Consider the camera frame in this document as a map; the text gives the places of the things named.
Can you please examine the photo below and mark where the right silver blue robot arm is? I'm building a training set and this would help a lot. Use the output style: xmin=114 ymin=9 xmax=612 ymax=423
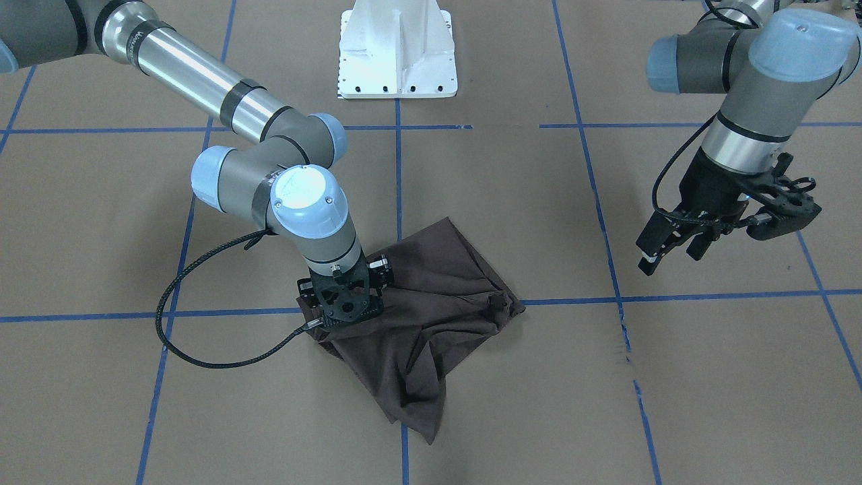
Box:
xmin=1 ymin=1 xmax=392 ymax=327

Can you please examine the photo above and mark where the brown paper table cover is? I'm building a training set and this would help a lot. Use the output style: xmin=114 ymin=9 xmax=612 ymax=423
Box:
xmin=1 ymin=1 xmax=860 ymax=484

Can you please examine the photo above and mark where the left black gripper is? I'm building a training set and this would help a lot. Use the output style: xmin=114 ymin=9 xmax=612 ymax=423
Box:
xmin=635 ymin=150 xmax=822 ymax=276

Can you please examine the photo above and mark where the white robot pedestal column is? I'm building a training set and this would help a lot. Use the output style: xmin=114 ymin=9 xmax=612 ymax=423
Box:
xmin=337 ymin=1 xmax=459 ymax=100

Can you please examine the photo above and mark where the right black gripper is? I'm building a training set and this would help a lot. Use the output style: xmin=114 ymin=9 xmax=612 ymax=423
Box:
xmin=298 ymin=255 xmax=394 ymax=329

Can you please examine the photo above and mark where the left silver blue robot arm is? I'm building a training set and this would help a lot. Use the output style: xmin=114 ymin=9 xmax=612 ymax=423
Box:
xmin=636 ymin=1 xmax=860 ymax=276

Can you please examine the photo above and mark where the dark brown t-shirt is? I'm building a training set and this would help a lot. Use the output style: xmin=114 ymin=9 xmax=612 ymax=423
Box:
xmin=310 ymin=218 xmax=525 ymax=444

